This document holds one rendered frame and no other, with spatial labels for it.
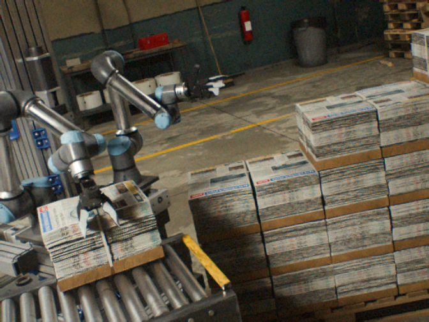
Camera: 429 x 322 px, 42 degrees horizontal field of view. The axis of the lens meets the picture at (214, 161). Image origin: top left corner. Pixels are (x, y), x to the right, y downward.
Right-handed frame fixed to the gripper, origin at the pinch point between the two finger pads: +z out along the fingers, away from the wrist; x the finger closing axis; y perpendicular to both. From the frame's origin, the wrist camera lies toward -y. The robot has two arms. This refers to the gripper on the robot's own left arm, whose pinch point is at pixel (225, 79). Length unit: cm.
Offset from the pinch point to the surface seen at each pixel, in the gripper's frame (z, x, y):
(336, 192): 46, 36, 47
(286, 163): 24.6, 19.5, 38.5
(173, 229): -81, -84, 136
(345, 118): 53, 30, 15
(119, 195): -29, 86, 9
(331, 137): 47, 32, 22
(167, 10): -199, -610, 71
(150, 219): -16, 95, 15
